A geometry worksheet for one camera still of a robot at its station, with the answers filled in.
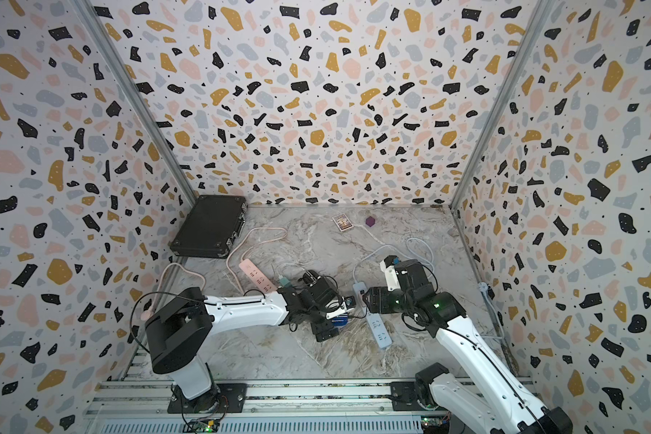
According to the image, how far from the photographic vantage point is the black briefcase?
1.02 m

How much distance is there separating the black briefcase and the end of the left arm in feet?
1.63

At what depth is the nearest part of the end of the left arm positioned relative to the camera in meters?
0.63

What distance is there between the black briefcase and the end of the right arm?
65 centimetres
